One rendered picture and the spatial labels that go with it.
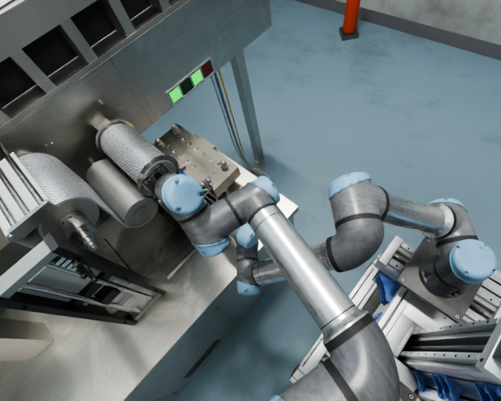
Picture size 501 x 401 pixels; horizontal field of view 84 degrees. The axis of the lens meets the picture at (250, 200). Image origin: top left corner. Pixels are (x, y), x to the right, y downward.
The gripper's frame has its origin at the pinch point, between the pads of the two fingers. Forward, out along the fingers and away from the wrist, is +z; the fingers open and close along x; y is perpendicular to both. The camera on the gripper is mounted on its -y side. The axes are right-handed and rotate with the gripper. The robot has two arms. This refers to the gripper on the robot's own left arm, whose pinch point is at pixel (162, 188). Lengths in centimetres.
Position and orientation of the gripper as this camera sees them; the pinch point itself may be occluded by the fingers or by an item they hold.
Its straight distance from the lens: 90.0
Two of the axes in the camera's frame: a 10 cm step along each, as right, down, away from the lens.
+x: -6.8, 6.9, -2.5
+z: -4.5, -1.2, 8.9
